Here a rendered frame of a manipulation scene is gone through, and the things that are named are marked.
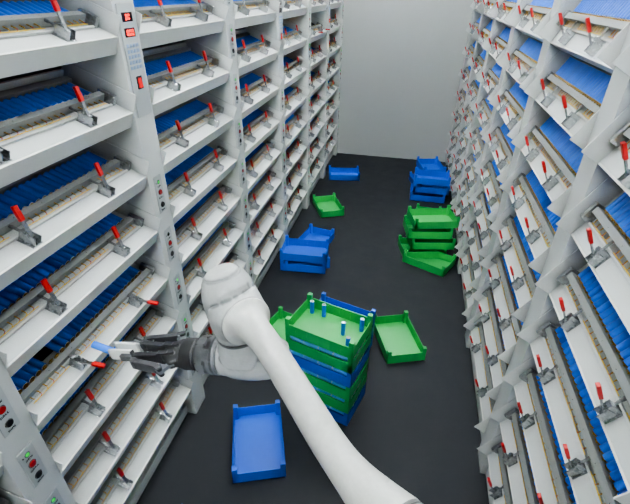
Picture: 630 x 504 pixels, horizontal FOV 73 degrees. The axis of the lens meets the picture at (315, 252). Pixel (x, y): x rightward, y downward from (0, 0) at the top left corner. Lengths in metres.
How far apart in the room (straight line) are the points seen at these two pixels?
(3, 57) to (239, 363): 0.74
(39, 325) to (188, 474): 0.96
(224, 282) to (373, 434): 1.29
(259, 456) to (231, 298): 1.15
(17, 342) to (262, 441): 1.10
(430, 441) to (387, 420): 0.19
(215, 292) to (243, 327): 0.09
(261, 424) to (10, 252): 1.26
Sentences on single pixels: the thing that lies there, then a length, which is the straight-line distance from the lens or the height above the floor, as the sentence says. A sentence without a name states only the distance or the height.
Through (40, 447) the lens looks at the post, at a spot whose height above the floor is 0.67.
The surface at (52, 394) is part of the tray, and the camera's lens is 1.28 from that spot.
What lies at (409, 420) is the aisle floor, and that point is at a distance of 2.04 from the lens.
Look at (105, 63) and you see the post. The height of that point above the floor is 1.42.
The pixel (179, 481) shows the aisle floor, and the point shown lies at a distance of 1.91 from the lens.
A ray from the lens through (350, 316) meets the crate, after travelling 1.82.
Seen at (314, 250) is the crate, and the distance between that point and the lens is 2.89.
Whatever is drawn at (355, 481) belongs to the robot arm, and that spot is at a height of 0.96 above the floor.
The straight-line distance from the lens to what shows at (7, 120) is 1.14.
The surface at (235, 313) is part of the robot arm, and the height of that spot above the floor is 1.08.
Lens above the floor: 1.60
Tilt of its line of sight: 32 degrees down
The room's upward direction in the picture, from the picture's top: 1 degrees clockwise
